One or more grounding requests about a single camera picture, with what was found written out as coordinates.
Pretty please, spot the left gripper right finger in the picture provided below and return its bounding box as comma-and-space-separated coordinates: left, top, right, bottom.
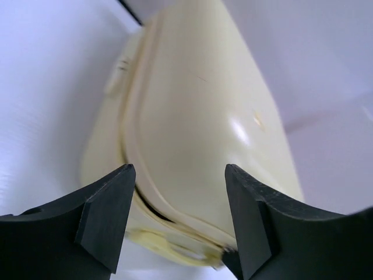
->
222, 164, 372, 279

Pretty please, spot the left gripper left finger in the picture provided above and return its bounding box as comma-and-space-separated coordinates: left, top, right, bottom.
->
1, 164, 136, 279

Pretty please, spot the yellow hard-shell suitcase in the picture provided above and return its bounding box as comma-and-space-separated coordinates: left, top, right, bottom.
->
80, 1, 303, 267

